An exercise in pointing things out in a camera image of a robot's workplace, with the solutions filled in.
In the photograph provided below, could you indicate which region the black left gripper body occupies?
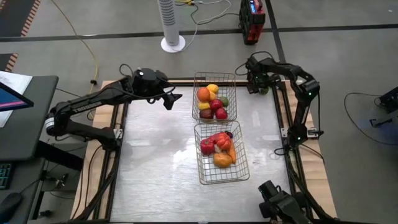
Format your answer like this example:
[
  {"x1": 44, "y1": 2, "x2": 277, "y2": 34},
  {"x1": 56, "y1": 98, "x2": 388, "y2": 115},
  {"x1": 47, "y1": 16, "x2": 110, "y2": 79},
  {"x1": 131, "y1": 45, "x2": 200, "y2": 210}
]
[{"x1": 132, "y1": 67, "x2": 170, "y2": 101}]

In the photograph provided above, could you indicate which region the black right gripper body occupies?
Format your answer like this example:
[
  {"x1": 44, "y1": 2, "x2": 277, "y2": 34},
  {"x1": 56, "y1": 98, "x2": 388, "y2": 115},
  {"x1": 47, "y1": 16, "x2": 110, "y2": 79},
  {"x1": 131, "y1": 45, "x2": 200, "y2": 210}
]
[{"x1": 248, "y1": 69, "x2": 279, "y2": 90}]

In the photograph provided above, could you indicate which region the black mat orange striped edge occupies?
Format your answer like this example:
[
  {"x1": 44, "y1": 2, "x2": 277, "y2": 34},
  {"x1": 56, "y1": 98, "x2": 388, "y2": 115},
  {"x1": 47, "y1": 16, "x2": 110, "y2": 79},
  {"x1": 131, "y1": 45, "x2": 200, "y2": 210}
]
[
  {"x1": 0, "y1": 52, "x2": 19, "y2": 73},
  {"x1": 0, "y1": 0, "x2": 42, "y2": 38}
]

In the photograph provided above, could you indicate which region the wooden table board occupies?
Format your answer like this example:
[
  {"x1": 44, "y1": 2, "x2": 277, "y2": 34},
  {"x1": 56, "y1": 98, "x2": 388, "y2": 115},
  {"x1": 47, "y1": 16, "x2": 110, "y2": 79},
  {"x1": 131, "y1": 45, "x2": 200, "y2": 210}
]
[{"x1": 70, "y1": 79, "x2": 338, "y2": 220}]

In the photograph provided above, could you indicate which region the gold wire basket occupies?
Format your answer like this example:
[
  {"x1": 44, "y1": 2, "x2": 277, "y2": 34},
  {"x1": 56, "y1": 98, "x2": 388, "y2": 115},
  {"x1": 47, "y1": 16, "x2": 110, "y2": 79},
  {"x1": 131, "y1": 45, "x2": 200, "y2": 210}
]
[
  {"x1": 192, "y1": 72, "x2": 238, "y2": 125},
  {"x1": 193, "y1": 120, "x2": 251, "y2": 185}
]

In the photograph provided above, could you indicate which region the black computer mouse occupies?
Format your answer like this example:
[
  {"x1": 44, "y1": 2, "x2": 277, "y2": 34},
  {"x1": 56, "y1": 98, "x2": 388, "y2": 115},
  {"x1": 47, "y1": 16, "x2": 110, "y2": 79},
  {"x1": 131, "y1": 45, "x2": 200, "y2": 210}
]
[{"x1": 0, "y1": 192, "x2": 23, "y2": 223}]

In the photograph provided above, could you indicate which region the round orange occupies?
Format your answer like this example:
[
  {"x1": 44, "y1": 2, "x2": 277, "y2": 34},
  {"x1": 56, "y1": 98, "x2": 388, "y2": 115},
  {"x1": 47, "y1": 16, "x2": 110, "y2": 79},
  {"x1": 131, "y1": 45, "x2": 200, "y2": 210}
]
[{"x1": 197, "y1": 87, "x2": 211, "y2": 102}]

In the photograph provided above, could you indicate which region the black clamp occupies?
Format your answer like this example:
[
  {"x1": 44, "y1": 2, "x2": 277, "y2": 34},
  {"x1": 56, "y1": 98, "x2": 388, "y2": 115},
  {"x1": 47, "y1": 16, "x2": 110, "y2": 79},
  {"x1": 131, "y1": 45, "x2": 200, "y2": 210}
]
[{"x1": 369, "y1": 117, "x2": 396, "y2": 128}]

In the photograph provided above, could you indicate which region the white paper sheet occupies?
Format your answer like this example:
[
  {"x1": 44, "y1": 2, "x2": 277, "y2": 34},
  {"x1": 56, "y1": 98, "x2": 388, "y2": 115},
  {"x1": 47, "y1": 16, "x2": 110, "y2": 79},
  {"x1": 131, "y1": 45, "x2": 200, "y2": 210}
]
[{"x1": 0, "y1": 70, "x2": 34, "y2": 128}]

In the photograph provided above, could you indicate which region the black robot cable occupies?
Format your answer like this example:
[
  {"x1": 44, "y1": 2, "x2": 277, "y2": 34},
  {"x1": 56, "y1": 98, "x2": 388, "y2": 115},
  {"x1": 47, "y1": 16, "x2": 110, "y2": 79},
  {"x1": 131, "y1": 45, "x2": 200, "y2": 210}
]
[
  {"x1": 119, "y1": 63, "x2": 134, "y2": 78},
  {"x1": 234, "y1": 51, "x2": 274, "y2": 77}
]

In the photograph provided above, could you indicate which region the black device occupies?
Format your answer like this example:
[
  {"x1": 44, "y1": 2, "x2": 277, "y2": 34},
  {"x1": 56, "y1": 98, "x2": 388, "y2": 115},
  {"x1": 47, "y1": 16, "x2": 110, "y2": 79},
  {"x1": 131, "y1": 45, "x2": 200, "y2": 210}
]
[{"x1": 378, "y1": 86, "x2": 398, "y2": 113}]

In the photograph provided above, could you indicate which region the yellow cable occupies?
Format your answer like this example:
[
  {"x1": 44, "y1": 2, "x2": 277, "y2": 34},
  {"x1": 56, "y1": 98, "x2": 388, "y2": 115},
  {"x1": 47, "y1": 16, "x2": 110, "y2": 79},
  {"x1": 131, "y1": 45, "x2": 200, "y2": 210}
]
[{"x1": 49, "y1": 0, "x2": 100, "y2": 96}]

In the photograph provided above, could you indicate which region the white cable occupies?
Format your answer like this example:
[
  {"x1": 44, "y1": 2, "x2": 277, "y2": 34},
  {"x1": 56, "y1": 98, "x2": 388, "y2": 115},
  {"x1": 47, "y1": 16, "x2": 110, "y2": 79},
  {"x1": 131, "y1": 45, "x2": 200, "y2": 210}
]
[{"x1": 174, "y1": 0, "x2": 240, "y2": 52}]

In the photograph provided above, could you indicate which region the white tower fan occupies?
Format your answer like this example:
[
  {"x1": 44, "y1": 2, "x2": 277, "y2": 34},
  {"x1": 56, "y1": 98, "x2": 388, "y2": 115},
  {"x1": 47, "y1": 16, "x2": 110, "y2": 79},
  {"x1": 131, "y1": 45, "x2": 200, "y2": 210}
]
[{"x1": 157, "y1": 0, "x2": 187, "y2": 54}]

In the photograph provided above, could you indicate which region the orange mini pepper with stem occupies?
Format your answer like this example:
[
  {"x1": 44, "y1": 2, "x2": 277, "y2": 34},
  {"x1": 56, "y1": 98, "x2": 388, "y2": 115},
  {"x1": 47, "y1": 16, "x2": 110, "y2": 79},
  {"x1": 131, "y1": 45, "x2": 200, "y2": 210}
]
[{"x1": 226, "y1": 141, "x2": 238, "y2": 165}]

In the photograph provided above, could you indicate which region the black desk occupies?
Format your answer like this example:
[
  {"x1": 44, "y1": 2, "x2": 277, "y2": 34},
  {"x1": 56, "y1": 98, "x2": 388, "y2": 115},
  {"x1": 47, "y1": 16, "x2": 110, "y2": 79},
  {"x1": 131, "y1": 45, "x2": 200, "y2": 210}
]
[{"x1": 0, "y1": 74, "x2": 60, "y2": 162}]

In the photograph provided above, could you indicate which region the bright red apple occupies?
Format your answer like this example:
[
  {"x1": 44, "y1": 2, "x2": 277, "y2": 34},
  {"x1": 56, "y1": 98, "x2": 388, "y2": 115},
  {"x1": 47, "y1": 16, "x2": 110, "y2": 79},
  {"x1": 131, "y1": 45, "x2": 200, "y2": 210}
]
[{"x1": 210, "y1": 98, "x2": 224, "y2": 111}]

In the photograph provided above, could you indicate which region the red and black equipment case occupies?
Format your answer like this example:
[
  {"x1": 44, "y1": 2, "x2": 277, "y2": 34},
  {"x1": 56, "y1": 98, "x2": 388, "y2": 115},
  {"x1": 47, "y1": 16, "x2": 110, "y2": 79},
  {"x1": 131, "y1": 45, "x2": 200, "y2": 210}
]
[{"x1": 238, "y1": 0, "x2": 267, "y2": 46}]

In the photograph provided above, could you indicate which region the monitor with pink-blue screen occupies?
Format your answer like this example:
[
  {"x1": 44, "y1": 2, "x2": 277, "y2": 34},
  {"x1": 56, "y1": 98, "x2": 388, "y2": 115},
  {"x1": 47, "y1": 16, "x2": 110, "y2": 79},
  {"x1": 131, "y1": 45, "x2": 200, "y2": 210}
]
[{"x1": 0, "y1": 81, "x2": 35, "y2": 113}]

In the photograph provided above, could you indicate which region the dark red apple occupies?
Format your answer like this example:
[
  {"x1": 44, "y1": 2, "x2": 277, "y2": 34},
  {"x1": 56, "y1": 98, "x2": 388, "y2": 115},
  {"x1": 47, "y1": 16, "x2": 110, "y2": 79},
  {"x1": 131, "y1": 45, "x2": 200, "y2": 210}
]
[{"x1": 199, "y1": 108, "x2": 215, "y2": 120}]

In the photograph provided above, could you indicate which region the red bell pepper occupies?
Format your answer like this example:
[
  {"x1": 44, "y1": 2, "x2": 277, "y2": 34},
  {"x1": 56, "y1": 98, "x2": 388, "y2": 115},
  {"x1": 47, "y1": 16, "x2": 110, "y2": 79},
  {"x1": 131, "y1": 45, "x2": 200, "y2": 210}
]
[{"x1": 200, "y1": 138, "x2": 216, "y2": 156}]

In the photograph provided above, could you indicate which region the black keyboard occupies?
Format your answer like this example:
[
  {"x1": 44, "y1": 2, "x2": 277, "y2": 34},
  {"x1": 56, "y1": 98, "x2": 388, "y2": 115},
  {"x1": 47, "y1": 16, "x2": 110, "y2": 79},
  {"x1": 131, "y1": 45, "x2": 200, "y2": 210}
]
[{"x1": 0, "y1": 163, "x2": 13, "y2": 190}]

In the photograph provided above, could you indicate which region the black floor cable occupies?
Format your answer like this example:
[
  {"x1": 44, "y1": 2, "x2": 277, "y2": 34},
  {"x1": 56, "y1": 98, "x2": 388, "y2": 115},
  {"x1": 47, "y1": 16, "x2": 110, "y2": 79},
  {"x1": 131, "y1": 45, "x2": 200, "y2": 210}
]
[{"x1": 343, "y1": 91, "x2": 398, "y2": 146}]

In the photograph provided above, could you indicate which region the red-orange ribbed pepper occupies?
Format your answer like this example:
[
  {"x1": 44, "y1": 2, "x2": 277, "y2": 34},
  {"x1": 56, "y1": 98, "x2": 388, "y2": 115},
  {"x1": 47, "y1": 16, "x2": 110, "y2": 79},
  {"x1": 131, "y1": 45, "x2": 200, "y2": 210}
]
[{"x1": 216, "y1": 133, "x2": 233, "y2": 151}]

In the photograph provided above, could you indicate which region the long red chili pepper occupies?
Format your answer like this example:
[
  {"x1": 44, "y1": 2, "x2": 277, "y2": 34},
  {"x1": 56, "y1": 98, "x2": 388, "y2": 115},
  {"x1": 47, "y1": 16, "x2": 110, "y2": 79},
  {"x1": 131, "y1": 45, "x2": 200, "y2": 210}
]
[{"x1": 208, "y1": 131, "x2": 229, "y2": 142}]

